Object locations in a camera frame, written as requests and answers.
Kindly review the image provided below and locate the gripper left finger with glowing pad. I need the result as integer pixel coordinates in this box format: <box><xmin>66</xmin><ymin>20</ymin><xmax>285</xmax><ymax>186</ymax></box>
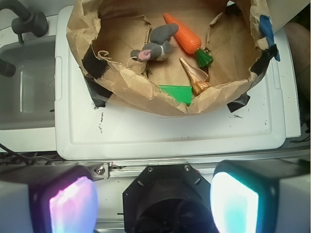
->
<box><xmin>0</xmin><ymin>165</ymin><xmax>98</xmax><ymax>233</ymax></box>

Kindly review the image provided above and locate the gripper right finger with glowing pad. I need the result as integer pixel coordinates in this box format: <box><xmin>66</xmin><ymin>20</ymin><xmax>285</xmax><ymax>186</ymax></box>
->
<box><xmin>210</xmin><ymin>159</ymin><xmax>311</xmax><ymax>233</ymax></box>

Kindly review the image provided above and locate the orange toy carrot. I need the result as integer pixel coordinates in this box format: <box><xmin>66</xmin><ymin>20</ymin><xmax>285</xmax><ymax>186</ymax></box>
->
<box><xmin>164</xmin><ymin>13</ymin><xmax>213</xmax><ymax>67</ymax></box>

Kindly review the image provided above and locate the white plastic bin lid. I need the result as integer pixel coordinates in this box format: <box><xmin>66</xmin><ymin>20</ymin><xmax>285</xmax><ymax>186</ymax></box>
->
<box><xmin>55</xmin><ymin>6</ymin><xmax>287</xmax><ymax>160</ymax></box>

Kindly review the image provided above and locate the toy sink basin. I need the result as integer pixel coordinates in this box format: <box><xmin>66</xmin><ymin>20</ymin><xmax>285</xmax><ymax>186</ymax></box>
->
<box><xmin>0</xmin><ymin>16</ymin><xmax>57</xmax><ymax>152</ymax></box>

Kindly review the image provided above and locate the black tape right side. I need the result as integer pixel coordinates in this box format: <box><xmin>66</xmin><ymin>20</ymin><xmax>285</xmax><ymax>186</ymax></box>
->
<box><xmin>227</xmin><ymin>44</ymin><xmax>278</xmax><ymax>113</ymax></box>

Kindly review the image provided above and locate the black tape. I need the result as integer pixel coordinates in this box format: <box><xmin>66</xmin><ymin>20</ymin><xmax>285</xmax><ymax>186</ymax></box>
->
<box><xmin>82</xmin><ymin>45</ymin><xmax>113</xmax><ymax>107</ymax></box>
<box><xmin>227</xmin><ymin>44</ymin><xmax>278</xmax><ymax>113</ymax></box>

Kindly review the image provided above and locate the green plastic triangle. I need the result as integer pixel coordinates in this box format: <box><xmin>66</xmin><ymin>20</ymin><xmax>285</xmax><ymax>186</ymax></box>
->
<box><xmin>159</xmin><ymin>85</ymin><xmax>192</xmax><ymax>105</ymax></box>

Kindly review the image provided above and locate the toy ice cream cone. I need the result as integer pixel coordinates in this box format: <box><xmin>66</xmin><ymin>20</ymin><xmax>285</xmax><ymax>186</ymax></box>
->
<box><xmin>179</xmin><ymin>58</ymin><xmax>211</xmax><ymax>96</ymax></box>

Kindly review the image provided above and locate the black tape left side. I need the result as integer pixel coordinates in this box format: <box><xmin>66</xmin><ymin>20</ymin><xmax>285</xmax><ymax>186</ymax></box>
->
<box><xmin>82</xmin><ymin>45</ymin><xmax>113</xmax><ymax>107</ymax></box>

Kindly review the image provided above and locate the blue tape strip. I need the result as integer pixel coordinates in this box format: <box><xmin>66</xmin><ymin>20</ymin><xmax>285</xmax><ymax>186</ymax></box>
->
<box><xmin>259</xmin><ymin>15</ymin><xmax>280</xmax><ymax>62</ymax></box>

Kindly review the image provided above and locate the brown paper bag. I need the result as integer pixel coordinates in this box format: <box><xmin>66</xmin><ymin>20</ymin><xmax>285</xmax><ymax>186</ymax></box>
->
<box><xmin>67</xmin><ymin>0</ymin><xmax>270</xmax><ymax>117</ymax></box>

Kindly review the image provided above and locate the dark grey toy faucet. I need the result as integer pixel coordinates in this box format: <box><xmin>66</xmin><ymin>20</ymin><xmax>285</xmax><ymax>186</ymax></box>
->
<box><xmin>0</xmin><ymin>0</ymin><xmax>49</xmax><ymax>44</ymax></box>

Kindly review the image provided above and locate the grey plush mouse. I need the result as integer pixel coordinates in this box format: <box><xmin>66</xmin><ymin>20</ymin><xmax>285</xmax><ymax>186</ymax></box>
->
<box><xmin>130</xmin><ymin>23</ymin><xmax>179</xmax><ymax>62</ymax></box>

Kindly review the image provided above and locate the aluminium rail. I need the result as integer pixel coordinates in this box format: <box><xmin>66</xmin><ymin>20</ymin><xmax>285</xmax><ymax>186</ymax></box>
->
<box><xmin>84</xmin><ymin>148</ymin><xmax>311</xmax><ymax>181</ymax></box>

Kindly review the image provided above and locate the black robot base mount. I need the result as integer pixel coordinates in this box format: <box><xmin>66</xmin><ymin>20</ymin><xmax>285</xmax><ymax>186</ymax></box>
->
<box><xmin>122</xmin><ymin>164</ymin><xmax>218</xmax><ymax>233</ymax></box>

